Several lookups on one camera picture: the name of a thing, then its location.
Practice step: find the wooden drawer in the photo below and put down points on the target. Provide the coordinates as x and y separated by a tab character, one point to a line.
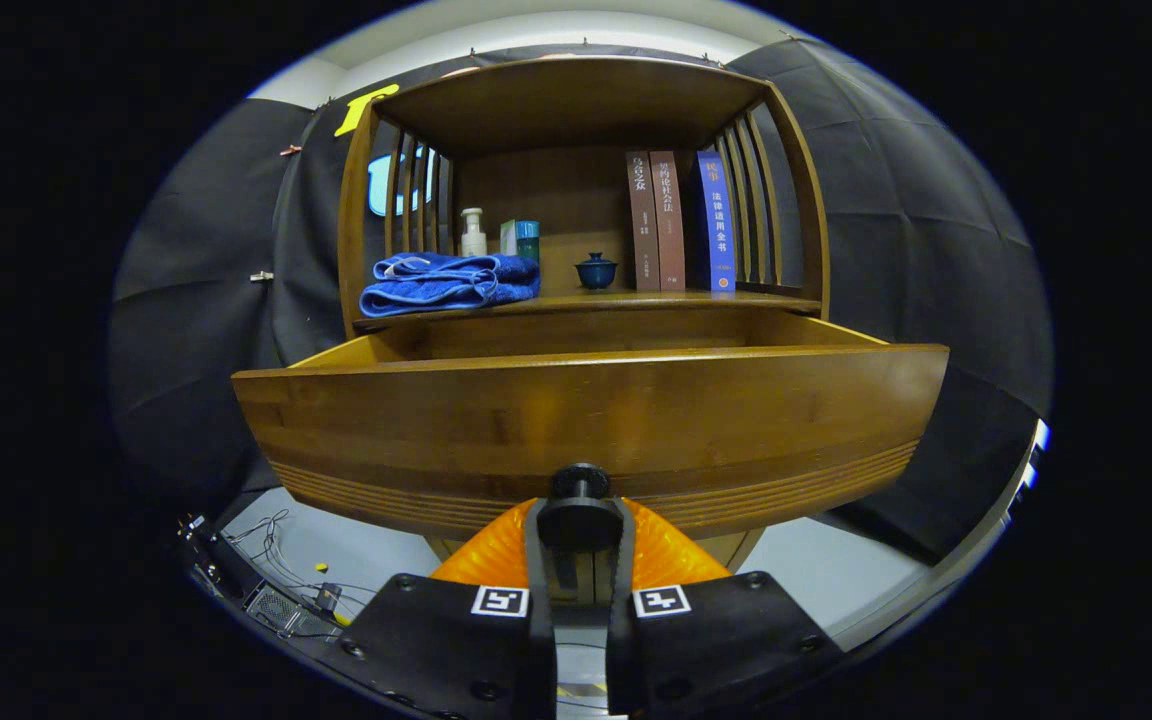
586	420

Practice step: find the black backdrop cloth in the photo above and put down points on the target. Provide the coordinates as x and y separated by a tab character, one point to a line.
936	250

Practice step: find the folded blue towel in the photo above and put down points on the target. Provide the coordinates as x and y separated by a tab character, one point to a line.
446	285

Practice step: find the dark brown book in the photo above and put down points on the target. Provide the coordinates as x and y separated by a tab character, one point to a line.
642	220

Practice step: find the reddish brown book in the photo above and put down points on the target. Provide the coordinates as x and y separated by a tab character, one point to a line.
670	220

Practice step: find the teal bottle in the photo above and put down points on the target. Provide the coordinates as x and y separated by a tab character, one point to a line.
529	240

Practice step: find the white pump bottle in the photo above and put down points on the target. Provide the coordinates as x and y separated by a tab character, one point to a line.
473	238

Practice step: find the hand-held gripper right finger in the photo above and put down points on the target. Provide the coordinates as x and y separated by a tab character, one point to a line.
716	640

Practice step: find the wooden cabinet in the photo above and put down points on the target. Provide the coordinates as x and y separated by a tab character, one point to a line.
556	190

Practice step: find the blue lidded teacup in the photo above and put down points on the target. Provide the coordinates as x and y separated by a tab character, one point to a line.
596	272

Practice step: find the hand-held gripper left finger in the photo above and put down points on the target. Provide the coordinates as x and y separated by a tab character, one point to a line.
436	640

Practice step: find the white green carton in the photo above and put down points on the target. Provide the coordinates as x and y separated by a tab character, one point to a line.
507	238

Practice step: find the blue book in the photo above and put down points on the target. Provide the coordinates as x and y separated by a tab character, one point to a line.
717	220

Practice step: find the black electronic device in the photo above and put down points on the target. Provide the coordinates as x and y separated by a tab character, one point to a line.
281	610

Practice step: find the wooden countertop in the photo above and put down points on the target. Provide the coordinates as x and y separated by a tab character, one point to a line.
636	298

